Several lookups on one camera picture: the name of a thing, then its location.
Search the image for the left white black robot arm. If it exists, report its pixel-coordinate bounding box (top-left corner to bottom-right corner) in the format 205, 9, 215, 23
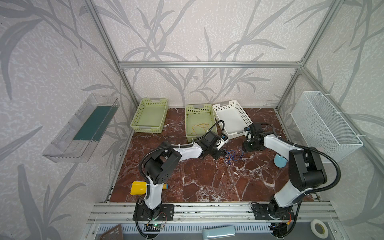
139, 120, 229, 214

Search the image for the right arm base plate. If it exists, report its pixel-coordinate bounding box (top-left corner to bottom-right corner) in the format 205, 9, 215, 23
250, 202, 295, 221

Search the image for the orange cable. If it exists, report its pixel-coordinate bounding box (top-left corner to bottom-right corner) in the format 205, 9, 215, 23
191, 121, 210, 136

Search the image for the light green basket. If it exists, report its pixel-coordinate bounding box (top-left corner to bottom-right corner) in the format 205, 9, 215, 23
185, 104, 216, 142
131, 98, 168, 134

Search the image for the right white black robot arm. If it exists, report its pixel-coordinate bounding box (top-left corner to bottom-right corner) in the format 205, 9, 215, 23
243, 123, 342, 220

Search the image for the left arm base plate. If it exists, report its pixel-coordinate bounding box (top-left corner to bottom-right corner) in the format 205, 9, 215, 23
133, 203, 175, 221

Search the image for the white perforated plastic basket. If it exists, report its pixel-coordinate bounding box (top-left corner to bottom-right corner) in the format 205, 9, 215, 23
212, 100, 253, 140

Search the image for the white wire mesh basket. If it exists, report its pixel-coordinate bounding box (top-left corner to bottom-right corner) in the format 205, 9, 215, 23
291, 91, 364, 162

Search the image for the white tape roll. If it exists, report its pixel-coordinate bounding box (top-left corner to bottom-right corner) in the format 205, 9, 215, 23
311, 219, 329, 240

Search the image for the brown perforated board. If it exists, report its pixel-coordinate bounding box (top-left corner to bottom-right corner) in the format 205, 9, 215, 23
99, 224, 124, 240

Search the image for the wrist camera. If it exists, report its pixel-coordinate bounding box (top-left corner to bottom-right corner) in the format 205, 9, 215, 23
244, 127, 253, 142
217, 134, 229, 150

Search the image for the clear plastic wall shelf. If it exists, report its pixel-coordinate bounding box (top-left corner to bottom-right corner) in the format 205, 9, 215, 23
42, 94, 120, 163

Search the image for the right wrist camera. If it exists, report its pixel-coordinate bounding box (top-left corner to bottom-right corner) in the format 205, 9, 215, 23
244, 127, 253, 142

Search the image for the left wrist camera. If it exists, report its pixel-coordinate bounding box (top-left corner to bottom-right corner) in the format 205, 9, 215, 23
217, 134, 229, 150

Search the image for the left light green basket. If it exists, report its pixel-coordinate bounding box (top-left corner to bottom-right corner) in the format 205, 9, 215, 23
131, 98, 168, 134

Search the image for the middle light green basket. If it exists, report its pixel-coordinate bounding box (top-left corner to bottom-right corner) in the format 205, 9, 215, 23
185, 104, 216, 142

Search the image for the yellow toy shovel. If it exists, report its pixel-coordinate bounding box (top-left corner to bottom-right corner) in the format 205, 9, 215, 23
130, 181, 169, 195

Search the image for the light blue flat box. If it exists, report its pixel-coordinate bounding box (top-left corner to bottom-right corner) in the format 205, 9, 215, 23
202, 226, 236, 240

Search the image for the blue cable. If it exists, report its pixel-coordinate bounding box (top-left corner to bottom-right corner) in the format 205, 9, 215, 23
224, 146, 245, 165

